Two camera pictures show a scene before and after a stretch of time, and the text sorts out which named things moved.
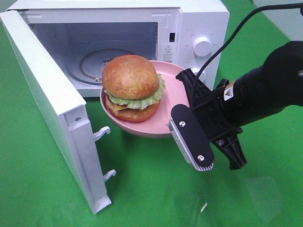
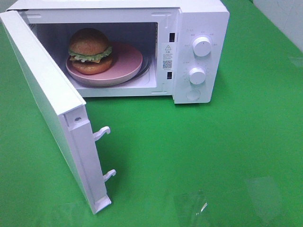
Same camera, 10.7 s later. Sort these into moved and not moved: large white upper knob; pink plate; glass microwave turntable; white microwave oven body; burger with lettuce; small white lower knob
Moved: glass microwave turntable; pink plate; burger with lettuce
Not moved: large white upper knob; small white lower knob; white microwave oven body
